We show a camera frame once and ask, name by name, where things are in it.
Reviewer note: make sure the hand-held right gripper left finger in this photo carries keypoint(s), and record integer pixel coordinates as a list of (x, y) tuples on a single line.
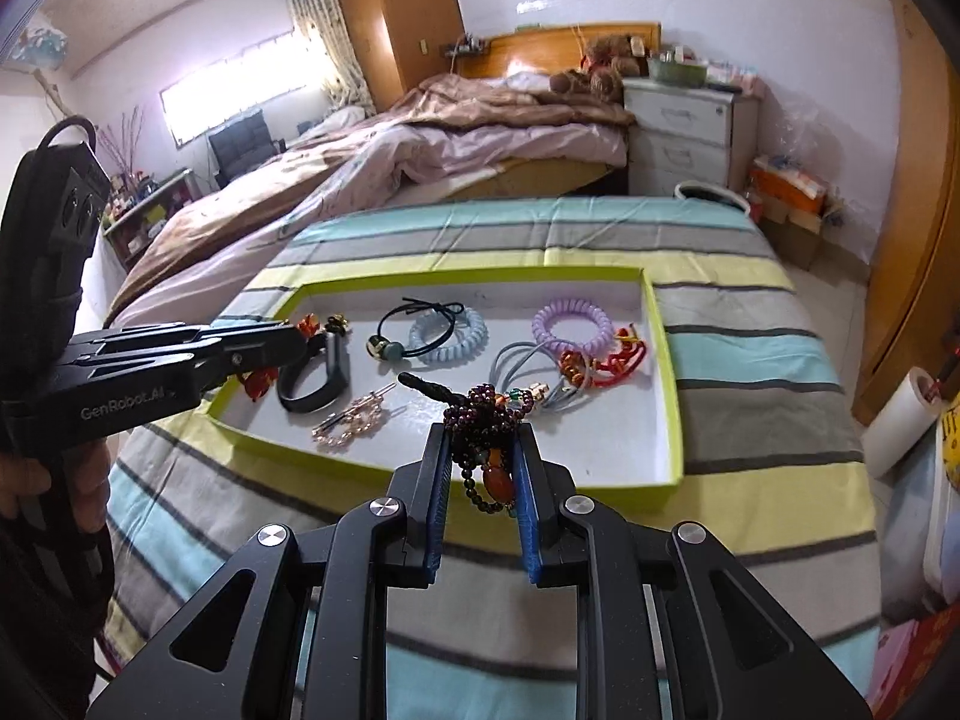
[(441, 517)]

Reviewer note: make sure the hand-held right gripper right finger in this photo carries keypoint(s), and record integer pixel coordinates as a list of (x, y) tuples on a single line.
[(529, 525)]

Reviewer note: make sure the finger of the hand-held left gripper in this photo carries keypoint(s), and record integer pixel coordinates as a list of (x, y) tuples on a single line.
[(187, 334), (255, 356)]

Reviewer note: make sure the orange red ornament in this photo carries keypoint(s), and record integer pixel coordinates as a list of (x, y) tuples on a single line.
[(259, 386), (309, 327)]

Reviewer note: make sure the black wristband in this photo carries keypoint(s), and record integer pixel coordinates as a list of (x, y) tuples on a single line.
[(337, 375)]

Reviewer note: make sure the gold hair clip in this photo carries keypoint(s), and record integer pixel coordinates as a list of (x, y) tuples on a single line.
[(352, 420)]

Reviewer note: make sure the green cardboard box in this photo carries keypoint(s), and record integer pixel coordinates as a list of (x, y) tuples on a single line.
[(600, 427)]

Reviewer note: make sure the person's left hand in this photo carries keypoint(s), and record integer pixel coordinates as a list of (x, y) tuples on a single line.
[(67, 480)]

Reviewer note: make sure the small black gold ornament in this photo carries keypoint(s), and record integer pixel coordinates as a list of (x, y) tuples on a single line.
[(337, 324)]

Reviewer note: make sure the cluttered desk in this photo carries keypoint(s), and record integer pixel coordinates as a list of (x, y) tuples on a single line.
[(146, 221)]

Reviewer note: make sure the dried flower branches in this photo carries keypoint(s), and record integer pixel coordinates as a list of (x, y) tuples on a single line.
[(124, 146)]

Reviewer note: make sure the dark chair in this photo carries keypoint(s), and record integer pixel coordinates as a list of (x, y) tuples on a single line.
[(240, 146)]

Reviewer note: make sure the window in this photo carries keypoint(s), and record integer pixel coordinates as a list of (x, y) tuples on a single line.
[(225, 101)]

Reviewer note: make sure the pink duvet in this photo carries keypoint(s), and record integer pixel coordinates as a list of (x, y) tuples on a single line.
[(420, 157)]

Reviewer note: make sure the striped blanket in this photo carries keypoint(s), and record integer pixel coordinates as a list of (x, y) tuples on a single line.
[(750, 390)]

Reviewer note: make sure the floral curtain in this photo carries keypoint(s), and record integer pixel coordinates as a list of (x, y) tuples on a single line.
[(330, 37)]

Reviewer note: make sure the brown blanket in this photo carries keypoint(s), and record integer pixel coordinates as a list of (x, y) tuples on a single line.
[(487, 101)]

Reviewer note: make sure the tall orange wardrobe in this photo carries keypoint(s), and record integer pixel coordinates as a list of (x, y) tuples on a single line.
[(405, 22)]

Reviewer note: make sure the white trash bin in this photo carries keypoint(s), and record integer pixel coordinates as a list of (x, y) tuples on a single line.
[(709, 191)]

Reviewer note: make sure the white paper roll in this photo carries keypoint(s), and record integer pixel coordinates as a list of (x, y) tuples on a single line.
[(896, 424)]

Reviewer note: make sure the white storage bin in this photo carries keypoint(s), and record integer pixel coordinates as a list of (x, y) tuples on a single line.
[(911, 532)]

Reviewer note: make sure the brown cardboard box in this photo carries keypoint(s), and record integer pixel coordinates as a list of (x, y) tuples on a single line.
[(795, 236)]

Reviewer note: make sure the wooden headboard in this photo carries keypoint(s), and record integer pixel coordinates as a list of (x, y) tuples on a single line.
[(532, 52)]

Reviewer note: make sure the white nightstand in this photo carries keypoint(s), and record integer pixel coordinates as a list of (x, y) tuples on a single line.
[(679, 135)]

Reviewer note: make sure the red carton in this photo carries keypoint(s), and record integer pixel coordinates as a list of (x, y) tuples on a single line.
[(930, 660)]

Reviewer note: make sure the orange box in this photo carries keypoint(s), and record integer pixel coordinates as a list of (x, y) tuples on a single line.
[(787, 187)]

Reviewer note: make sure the yellow printed box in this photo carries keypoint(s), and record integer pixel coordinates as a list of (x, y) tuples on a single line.
[(951, 450)]

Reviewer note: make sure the black red tool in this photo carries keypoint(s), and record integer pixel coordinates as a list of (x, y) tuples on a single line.
[(946, 375)]

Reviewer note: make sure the brown teddy bear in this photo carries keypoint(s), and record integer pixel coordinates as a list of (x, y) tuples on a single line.
[(600, 64)]

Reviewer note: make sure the green basin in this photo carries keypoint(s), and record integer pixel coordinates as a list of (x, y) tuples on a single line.
[(677, 71)]

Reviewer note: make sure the clear plastic bag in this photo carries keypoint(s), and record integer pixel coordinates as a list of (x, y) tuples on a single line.
[(799, 131)]

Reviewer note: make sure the large wooden wardrobe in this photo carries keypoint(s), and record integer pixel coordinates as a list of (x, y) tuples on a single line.
[(915, 202)]

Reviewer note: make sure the wall fan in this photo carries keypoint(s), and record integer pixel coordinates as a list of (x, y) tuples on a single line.
[(41, 45)]

